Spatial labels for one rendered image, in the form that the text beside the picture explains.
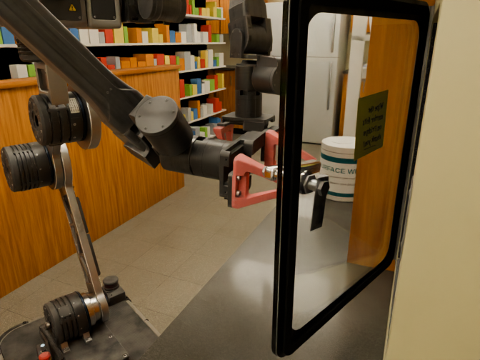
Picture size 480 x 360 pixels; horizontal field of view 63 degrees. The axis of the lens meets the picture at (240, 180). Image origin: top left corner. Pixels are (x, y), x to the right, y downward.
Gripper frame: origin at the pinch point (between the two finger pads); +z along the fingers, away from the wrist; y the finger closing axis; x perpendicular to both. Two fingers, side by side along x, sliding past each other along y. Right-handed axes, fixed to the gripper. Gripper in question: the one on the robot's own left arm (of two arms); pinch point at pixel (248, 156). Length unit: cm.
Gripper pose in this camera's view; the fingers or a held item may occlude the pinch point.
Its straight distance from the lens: 87.6
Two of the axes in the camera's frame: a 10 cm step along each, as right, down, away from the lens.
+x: 4.0, -3.1, 8.6
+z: 0.0, 9.4, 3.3
